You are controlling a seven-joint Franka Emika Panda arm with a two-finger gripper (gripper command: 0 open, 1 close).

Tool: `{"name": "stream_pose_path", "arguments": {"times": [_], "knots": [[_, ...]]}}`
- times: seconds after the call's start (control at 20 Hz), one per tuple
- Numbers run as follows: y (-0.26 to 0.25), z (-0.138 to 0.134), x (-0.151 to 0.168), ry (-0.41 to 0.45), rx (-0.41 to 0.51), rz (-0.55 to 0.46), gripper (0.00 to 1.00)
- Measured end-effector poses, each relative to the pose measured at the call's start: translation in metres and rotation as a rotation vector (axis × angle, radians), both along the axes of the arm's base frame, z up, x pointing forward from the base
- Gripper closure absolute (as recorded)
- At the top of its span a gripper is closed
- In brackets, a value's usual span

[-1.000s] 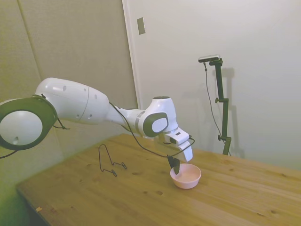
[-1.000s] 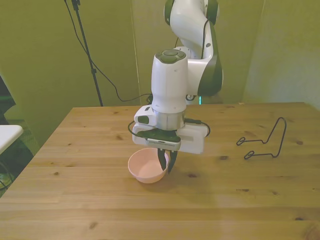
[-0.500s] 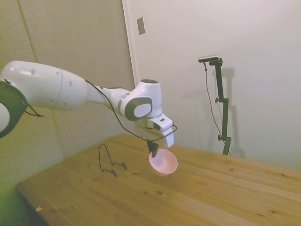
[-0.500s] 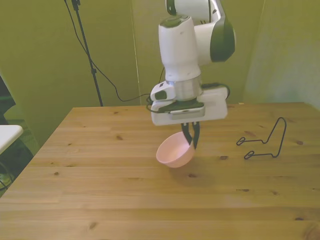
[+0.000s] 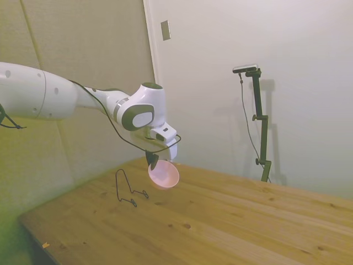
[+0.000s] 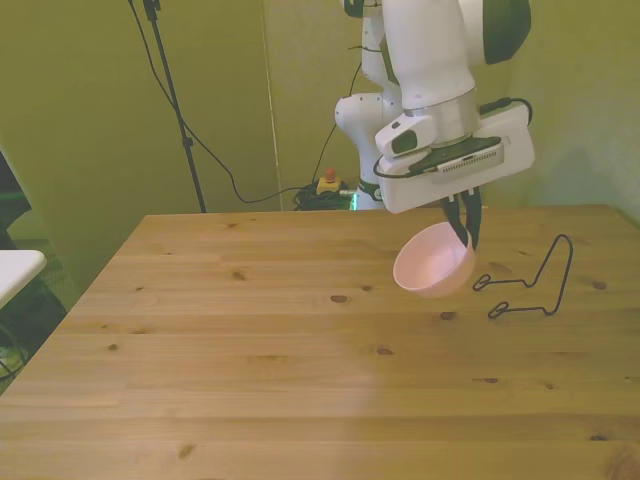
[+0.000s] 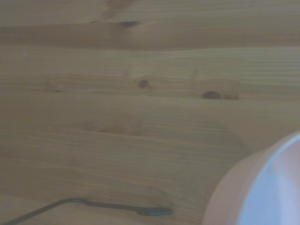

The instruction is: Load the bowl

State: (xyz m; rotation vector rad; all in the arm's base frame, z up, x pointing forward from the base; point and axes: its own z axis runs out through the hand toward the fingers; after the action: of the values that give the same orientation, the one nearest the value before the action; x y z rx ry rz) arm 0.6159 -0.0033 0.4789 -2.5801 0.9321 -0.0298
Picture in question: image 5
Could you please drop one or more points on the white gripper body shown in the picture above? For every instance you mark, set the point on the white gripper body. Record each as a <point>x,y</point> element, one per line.
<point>173,151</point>

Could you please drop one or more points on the black jointed camera stand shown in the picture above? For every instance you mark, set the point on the black jointed camera stand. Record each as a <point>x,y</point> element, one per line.
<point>264,138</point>

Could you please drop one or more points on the pink plastic bowl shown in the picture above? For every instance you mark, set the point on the pink plastic bowl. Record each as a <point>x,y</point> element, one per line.
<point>165,176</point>

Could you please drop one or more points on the grey exterior camera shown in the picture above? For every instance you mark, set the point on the grey exterior camera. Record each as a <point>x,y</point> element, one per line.
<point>245,68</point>

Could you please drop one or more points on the black zip tie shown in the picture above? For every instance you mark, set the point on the black zip tie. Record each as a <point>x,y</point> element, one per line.
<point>11,122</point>

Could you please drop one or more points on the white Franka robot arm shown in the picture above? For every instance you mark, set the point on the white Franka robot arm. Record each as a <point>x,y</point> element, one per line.
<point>27,94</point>

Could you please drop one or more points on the grey wall plate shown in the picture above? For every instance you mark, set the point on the grey wall plate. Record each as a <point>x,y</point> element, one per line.
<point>165,30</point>

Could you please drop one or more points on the small orange tape scrap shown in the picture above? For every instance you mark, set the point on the small orange tape scrap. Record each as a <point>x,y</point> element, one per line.
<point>45,244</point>

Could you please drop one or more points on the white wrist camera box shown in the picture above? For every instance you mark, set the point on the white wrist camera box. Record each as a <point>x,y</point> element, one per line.
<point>164,133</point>

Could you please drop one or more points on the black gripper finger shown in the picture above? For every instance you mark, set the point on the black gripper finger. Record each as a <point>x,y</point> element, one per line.
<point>155,160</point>
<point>149,158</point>

